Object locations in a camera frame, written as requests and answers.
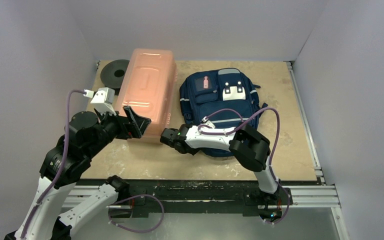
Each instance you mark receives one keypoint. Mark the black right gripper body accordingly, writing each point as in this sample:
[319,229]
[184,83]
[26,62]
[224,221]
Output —
[167,136]

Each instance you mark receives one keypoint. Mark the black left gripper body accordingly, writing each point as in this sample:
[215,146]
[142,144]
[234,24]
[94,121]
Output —
[115,126]

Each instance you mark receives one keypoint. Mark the pink pen toy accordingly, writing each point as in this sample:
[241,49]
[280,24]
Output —
[206,82]

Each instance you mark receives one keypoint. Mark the navy blue student backpack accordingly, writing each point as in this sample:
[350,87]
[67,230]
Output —
[230,99]

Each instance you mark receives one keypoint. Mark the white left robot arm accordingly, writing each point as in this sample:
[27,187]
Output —
[86,134]

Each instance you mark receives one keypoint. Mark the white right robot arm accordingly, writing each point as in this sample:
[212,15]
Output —
[250,148]

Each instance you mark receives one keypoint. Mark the pink translucent storage box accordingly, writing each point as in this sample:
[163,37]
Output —
[148,88]

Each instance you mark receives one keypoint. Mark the black filament spool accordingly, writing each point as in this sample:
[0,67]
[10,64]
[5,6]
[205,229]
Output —
[112,75]

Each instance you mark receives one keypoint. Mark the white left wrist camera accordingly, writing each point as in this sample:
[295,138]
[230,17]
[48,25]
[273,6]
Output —
[102,100]

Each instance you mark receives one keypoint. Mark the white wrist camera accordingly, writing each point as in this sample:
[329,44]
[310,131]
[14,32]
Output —
[102,100]
[206,121]

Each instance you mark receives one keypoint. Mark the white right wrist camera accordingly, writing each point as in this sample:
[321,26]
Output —
[206,121]

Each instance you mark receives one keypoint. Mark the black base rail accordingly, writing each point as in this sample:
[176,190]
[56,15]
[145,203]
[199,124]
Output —
[141,197]

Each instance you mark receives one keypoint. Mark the aluminium frame rail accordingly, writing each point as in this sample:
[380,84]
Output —
[322,196]

